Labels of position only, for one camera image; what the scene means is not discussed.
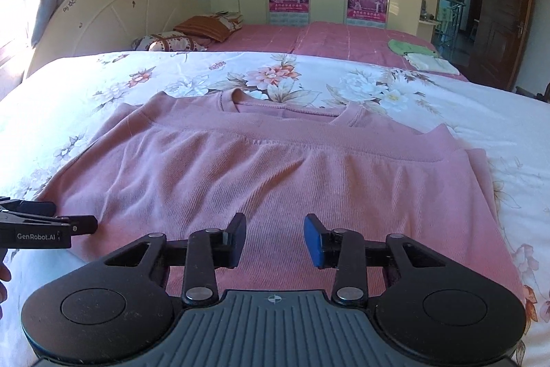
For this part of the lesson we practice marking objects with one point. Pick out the floral bed sheet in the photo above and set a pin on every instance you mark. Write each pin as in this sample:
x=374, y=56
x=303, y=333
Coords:
x=86, y=92

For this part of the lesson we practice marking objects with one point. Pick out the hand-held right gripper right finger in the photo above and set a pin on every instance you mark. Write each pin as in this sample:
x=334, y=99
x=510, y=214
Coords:
x=313, y=238

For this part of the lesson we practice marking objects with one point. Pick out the orange pillow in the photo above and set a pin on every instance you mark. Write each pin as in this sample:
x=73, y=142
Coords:
x=206, y=27

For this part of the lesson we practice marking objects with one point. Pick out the cream headboard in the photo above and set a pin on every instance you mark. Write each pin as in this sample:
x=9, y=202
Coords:
x=107, y=14

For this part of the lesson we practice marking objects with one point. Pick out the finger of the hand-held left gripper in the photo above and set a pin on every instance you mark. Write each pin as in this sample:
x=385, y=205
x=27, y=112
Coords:
x=84, y=225

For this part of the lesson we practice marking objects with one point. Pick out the brown wooden door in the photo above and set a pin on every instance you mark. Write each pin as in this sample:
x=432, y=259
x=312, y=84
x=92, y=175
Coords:
x=500, y=14

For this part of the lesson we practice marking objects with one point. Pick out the dark shelf ornament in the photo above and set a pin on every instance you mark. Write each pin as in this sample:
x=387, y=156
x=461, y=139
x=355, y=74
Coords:
x=426, y=11

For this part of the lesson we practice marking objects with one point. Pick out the person's left hand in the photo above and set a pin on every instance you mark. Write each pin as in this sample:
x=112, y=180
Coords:
x=4, y=270

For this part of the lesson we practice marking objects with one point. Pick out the window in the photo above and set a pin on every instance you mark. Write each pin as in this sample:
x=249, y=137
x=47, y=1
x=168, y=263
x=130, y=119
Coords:
x=15, y=6

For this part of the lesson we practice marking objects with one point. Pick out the green folded cloth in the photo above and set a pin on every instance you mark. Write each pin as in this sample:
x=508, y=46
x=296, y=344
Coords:
x=410, y=47

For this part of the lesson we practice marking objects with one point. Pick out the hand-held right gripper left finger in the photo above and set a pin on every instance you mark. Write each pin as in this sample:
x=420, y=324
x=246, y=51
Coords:
x=239, y=240

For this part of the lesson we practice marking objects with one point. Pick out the pink sweater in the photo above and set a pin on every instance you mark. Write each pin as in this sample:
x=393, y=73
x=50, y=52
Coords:
x=300, y=178

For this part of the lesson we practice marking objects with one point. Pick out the white folded cloth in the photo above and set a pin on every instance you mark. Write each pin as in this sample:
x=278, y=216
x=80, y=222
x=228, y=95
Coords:
x=432, y=64

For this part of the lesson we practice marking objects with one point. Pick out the drying rack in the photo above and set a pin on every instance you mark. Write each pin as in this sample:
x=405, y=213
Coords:
x=449, y=25

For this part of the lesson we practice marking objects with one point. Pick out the floral pillow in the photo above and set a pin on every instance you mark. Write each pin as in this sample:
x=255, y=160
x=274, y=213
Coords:
x=167, y=42

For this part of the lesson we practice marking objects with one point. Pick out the pink bed cover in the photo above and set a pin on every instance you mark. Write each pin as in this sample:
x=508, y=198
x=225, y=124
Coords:
x=322, y=40

